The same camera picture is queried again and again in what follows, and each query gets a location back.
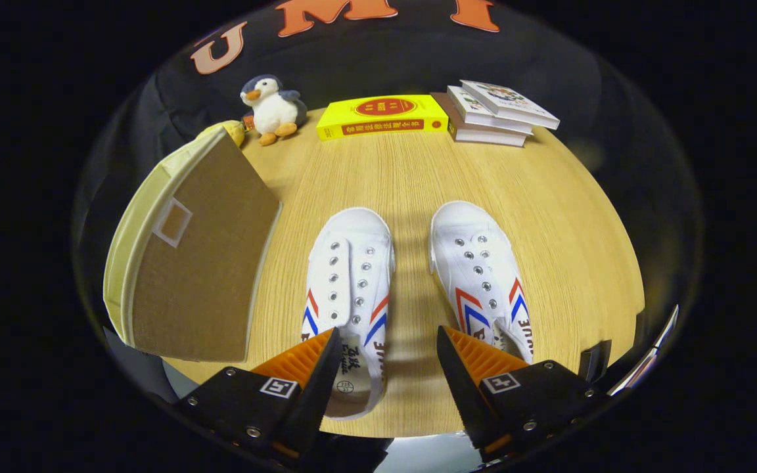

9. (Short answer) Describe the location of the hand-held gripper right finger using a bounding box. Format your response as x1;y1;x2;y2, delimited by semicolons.
437;325;606;464

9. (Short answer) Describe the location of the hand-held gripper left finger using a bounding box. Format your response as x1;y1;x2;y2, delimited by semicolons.
173;327;343;464

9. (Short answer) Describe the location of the white canvas shoe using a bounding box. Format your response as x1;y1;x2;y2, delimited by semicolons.
301;208;396;421
429;200;534;365

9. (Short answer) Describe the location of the beige fabric storage box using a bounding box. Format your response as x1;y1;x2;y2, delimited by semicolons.
103;126;283;363

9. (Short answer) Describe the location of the brown cover book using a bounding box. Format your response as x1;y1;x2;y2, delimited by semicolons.
431;92;528;148

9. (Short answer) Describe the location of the white paperback book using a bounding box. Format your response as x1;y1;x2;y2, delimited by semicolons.
447;85;534;136

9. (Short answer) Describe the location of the yellow round plush toy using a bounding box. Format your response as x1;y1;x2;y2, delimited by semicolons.
198;120;246;146

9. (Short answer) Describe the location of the penguin plush toy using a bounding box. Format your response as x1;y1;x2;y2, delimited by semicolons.
240;74;308;146

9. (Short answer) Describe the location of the yellow hardcover book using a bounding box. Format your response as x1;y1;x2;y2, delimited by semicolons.
316;95;450;141

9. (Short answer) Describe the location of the white illustrated cover book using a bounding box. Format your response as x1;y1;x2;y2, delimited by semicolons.
460;79;561;131

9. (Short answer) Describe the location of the black backdrop cloth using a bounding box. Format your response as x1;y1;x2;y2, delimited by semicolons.
76;0;704;395

